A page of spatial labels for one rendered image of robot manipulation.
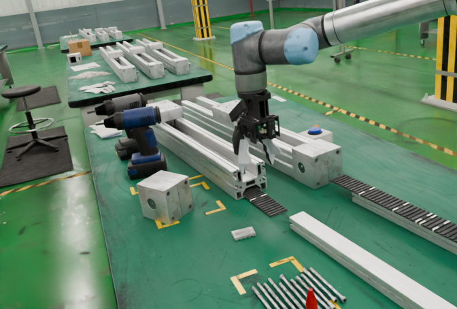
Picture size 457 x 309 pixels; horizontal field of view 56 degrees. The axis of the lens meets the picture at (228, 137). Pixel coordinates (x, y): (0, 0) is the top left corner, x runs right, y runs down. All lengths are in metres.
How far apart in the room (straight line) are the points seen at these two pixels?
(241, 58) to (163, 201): 0.39
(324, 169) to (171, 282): 0.51
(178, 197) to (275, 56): 0.43
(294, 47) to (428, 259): 0.49
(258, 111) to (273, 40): 0.17
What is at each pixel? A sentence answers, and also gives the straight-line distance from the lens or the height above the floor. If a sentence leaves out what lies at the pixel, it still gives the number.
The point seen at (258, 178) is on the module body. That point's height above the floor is 0.82.
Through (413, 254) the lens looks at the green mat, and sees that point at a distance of 0.95.
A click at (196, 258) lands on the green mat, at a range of 0.96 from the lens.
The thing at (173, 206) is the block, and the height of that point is 0.82.
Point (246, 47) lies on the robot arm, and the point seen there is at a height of 1.19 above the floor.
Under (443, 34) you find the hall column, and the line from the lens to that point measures 4.39.
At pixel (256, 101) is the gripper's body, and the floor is 1.07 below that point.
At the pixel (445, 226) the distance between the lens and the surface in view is 0.98.
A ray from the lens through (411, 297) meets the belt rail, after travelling 0.80.
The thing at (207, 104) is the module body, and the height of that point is 0.85.
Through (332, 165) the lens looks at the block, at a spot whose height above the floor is 0.83.
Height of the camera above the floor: 1.33
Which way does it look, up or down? 20 degrees down
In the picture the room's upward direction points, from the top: 7 degrees counter-clockwise
